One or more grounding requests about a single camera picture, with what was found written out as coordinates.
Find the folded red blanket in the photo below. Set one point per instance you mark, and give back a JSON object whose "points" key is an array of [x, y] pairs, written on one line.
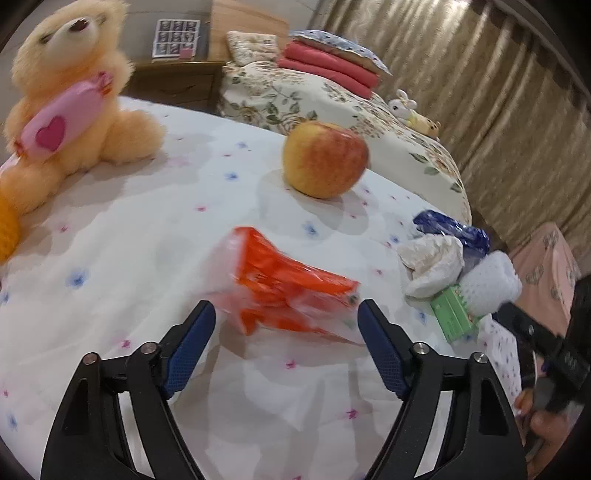
{"points": [[353, 77]]}

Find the blue white pillow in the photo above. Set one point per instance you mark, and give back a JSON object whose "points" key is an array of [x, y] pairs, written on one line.
{"points": [[341, 47]]}

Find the beige teddy bear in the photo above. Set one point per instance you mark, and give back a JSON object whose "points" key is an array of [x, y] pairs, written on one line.
{"points": [[70, 73]]}

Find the orange clear plastic wrapper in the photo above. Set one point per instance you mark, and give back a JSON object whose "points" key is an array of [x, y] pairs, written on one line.
{"points": [[257, 286]]}

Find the wooden nightstand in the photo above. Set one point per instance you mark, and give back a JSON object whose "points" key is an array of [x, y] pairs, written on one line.
{"points": [[192, 85]]}

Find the photo grid frame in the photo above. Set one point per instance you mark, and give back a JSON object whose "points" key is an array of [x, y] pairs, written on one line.
{"points": [[175, 39]]}

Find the white foam fruit net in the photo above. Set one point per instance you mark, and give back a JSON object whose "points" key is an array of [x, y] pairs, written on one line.
{"points": [[491, 283]]}

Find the person's right hand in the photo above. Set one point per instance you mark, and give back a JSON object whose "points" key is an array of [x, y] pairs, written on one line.
{"points": [[554, 429]]}

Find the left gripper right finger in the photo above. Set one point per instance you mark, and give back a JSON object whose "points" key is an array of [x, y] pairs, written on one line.
{"points": [[481, 440]]}

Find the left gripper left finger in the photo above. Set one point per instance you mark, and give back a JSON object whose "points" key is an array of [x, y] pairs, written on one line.
{"points": [[87, 439]]}

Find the beige patterned curtain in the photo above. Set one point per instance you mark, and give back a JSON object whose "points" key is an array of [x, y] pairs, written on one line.
{"points": [[512, 117]]}

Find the red yellow apple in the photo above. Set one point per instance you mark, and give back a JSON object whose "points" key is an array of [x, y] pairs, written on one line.
{"points": [[324, 160]]}

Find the yellow brown plush toy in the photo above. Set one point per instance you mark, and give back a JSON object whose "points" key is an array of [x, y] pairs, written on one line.
{"points": [[424, 125]]}

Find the green milk carton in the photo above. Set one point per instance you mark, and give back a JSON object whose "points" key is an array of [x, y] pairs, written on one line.
{"points": [[453, 315]]}

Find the wooden headboard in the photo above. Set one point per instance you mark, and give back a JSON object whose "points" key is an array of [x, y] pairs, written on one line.
{"points": [[232, 15]]}

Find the white rabbit plush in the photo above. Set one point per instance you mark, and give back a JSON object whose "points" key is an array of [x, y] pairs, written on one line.
{"points": [[402, 106]]}

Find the small orange foam net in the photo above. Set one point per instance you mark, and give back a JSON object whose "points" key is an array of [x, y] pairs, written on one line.
{"points": [[10, 229]]}

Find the floral quilt bed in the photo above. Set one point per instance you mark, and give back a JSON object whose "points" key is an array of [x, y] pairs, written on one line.
{"points": [[276, 99]]}

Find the pink heart cloth cover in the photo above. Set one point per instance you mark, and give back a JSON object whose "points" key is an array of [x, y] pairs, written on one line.
{"points": [[548, 271]]}

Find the blue plastic wrapper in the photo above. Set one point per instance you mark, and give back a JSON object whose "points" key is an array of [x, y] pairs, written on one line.
{"points": [[472, 238]]}

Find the floral cream pillow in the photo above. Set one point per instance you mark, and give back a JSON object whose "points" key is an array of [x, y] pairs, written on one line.
{"points": [[248, 47]]}

